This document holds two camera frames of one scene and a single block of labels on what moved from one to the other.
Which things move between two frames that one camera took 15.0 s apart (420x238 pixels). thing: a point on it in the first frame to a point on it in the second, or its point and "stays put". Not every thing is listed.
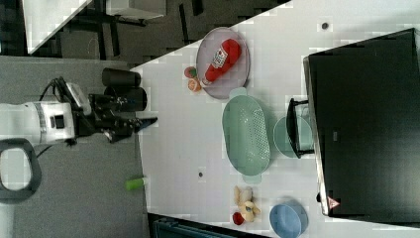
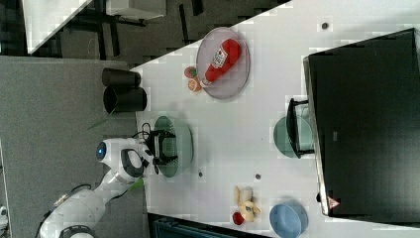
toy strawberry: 190,71 stays put
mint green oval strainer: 246,135 to 169,145
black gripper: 107,116 to 156,147
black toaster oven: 366,108 stays put
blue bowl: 288,219 stays put
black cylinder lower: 128,98 stays put
